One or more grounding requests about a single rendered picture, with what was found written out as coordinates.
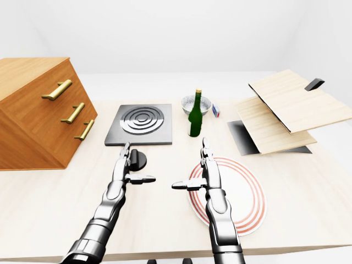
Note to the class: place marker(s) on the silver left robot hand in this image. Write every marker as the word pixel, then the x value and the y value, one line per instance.
pixel 121 171

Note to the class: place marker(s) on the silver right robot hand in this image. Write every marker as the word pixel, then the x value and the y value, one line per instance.
pixel 211 176

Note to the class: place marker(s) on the flat dark stove plate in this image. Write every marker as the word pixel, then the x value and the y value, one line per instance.
pixel 162 132

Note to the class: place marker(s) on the round black knob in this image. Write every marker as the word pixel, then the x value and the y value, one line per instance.
pixel 139 160

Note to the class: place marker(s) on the white plate red rings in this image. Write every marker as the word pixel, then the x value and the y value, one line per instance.
pixel 244 192

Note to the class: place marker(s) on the dark flat base sheet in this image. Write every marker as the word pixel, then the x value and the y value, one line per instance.
pixel 242 134

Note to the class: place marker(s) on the small wooden drawer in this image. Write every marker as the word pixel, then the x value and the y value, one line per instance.
pixel 72 145

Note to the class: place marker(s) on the green glass bottle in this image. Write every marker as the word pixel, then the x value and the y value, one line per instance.
pixel 195 118

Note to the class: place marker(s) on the small blue white box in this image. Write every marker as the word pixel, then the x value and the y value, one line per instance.
pixel 216 110

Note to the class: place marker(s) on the patterned bowl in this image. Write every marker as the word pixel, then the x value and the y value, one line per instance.
pixel 187 104

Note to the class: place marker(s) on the medium wooden drawer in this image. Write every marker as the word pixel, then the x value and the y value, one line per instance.
pixel 56 129

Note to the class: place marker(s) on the small dark shape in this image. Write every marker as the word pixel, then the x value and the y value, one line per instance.
pixel 187 261
pixel 151 261

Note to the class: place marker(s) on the wooden cabinet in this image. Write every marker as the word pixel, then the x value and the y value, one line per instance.
pixel 24 137

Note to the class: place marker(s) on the pale wooden board black edge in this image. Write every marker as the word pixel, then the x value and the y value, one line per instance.
pixel 299 107

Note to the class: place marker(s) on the large wooden drawer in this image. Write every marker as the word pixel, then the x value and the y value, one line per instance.
pixel 30 104

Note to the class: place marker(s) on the small black block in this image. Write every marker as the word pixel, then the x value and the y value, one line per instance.
pixel 314 84

